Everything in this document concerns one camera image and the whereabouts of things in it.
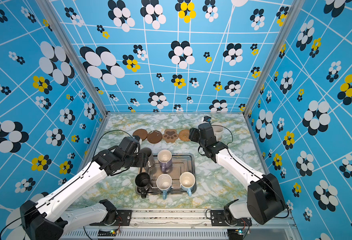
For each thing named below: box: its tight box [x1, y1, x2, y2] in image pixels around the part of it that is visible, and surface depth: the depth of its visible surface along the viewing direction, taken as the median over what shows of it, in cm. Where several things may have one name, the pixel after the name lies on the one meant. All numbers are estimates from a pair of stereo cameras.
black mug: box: [135, 172, 151, 199], surface depth 80 cm
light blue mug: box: [156, 173, 173, 200], surface depth 79 cm
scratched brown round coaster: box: [147, 130, 163, 144], surface depth 107 cm
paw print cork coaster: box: [162, 129, 179, 143], surface depth 107 cm
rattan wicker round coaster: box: [178, 129, 190, 142], surface depth 107 cm
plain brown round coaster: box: [132, 128, 148, 141], surface depth 110 cm
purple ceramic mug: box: [157, 149, 172, 172], surface depth 91 cm
